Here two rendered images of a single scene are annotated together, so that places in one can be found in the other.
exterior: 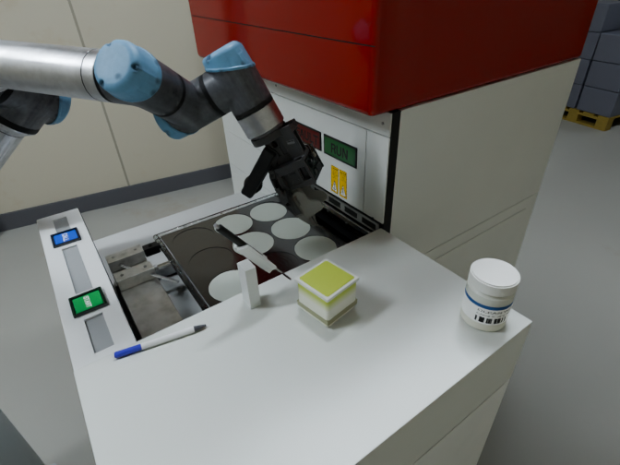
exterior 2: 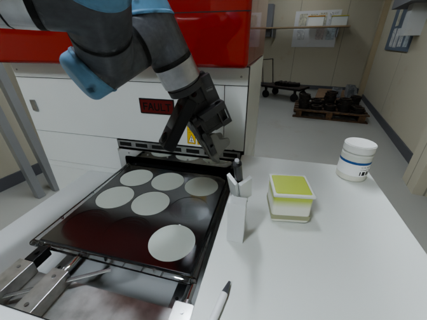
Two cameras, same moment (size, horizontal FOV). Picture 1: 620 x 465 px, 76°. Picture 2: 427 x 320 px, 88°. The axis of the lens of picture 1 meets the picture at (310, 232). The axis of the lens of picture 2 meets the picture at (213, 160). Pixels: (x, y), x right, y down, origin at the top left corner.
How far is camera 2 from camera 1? 0.50 m
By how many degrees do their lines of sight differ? 36
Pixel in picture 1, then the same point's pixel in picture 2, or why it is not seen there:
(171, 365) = not seen: outside the picture
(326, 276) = (289, 183)
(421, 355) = (365, 208)
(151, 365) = not seen: outside the picture
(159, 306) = (108, 308)
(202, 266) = (123, 241)
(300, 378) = (347, 268)
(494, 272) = (361, 142)
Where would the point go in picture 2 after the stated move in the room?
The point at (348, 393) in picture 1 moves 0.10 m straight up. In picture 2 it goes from (380, 256) to (404, 208)
